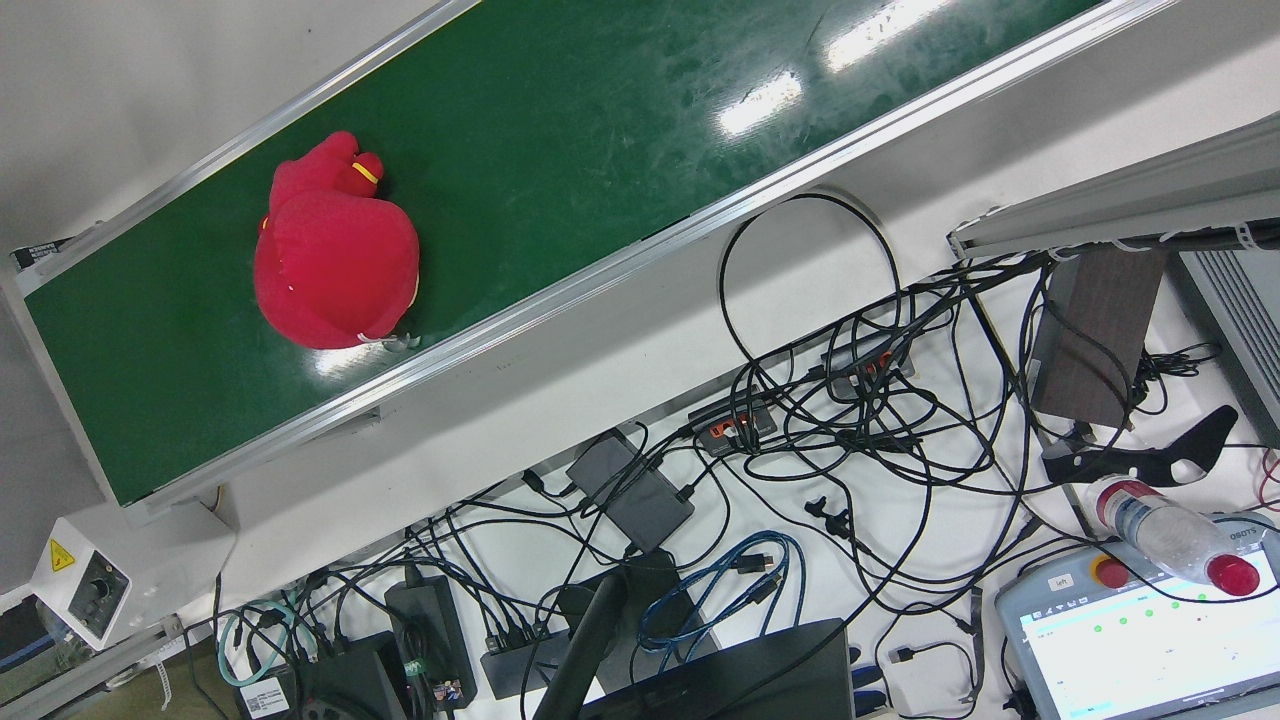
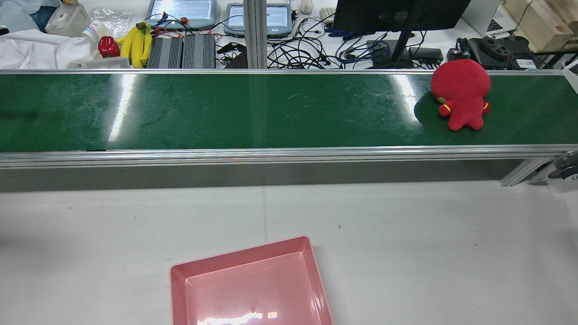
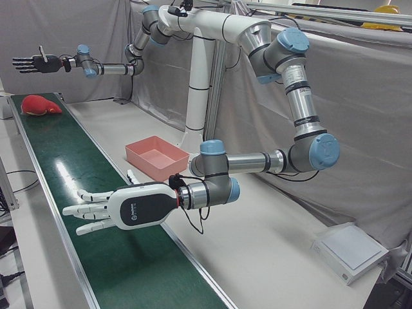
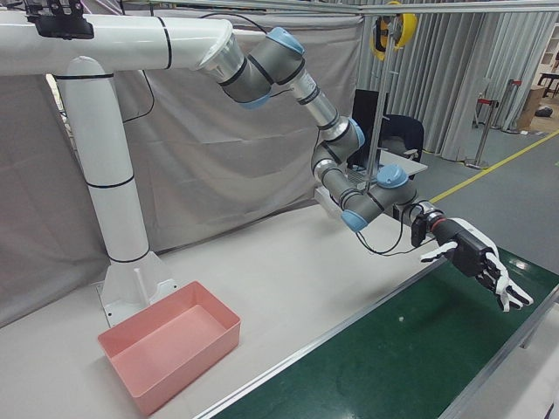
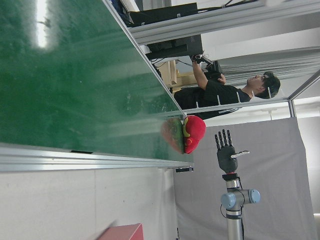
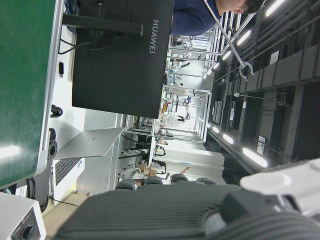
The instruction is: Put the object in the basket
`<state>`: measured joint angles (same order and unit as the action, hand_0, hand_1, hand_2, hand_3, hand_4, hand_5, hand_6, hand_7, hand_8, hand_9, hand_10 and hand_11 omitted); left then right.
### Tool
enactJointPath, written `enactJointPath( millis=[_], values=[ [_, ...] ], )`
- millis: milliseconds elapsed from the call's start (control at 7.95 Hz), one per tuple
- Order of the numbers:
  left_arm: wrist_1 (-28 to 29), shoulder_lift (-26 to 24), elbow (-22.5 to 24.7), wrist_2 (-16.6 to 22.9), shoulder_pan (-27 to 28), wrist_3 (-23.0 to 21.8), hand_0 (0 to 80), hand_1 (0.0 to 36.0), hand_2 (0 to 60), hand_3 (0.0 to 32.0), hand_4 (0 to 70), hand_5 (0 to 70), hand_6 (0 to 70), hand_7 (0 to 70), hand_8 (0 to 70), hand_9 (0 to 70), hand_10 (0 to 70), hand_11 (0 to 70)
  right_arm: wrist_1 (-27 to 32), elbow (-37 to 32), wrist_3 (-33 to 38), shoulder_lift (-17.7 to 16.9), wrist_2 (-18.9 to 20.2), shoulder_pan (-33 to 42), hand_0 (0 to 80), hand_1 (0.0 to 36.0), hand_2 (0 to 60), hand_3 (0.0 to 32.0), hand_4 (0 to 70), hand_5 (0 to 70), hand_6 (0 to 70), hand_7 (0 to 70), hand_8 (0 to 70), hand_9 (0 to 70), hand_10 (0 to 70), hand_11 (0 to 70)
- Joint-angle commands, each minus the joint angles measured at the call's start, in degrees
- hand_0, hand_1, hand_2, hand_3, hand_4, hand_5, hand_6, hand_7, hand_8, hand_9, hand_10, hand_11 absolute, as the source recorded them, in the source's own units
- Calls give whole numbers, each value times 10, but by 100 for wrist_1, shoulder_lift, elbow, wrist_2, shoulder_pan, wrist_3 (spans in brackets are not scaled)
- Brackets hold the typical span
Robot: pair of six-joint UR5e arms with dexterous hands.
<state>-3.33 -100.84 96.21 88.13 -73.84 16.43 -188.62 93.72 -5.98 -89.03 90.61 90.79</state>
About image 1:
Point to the black hub with orange ports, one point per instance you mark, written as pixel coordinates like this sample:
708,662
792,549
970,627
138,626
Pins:
868,365
735,420

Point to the black monitor with stand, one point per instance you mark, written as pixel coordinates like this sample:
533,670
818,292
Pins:
740,680

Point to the red plush doll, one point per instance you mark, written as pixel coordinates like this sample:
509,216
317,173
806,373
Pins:
335,260

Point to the black power adapter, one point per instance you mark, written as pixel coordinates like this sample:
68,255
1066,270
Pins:
635,490

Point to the black curved plastic bracket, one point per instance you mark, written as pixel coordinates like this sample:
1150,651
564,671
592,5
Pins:
1120,465

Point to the grey ribbed metal device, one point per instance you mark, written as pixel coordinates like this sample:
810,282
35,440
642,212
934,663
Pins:
1235,320

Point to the black multiport hub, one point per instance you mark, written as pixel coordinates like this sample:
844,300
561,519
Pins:
520,665

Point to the white conveyor control box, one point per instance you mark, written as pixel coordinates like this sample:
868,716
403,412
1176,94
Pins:
150,560

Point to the clear bottle with red cap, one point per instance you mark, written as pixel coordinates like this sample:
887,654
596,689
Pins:
1165,530

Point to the green conveyor belt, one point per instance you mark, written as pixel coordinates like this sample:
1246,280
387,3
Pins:
600,150

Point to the dark brown woodgrain box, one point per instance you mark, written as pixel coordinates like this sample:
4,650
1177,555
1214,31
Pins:
1095,340

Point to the aluminium profile post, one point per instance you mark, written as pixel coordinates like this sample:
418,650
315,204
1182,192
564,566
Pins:
1130,200

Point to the grey teach pendant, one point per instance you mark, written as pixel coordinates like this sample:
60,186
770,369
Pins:
1130,660

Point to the aluminium support rail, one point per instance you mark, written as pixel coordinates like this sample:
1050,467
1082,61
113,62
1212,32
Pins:
90,680

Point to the black power brick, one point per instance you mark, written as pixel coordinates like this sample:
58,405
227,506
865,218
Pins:
430,630

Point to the black device with white label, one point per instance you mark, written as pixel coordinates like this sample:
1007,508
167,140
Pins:
350,685

